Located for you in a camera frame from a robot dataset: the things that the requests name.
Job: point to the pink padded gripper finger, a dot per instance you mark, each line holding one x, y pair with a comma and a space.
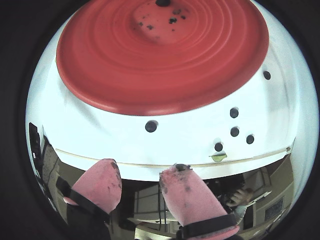
97, 185
192, 200

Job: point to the red collapsible silicone cup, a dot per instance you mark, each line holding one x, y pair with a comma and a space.
150, 75

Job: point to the person's left hand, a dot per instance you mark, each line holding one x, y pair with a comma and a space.
241, 197

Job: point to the white paned sliding door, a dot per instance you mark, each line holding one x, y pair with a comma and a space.
147, 202

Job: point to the yellowish green leaf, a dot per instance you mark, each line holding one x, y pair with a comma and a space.
218, 157

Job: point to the large white paper sheet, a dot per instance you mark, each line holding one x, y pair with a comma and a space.
187, 130

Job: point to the dark framed picture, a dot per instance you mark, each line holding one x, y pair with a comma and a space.
273, 211

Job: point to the small dark blueberry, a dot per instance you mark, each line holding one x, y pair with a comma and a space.
267, 75

